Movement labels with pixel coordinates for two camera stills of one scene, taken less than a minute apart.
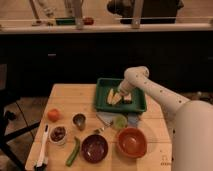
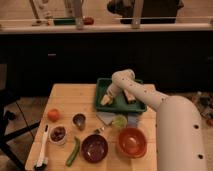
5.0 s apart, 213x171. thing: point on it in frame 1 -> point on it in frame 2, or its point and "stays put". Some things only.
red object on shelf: x=89 y=21 stays put
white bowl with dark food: x=58 y=135 stays put
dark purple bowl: x=94 y=149 stays put
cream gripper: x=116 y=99 -> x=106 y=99
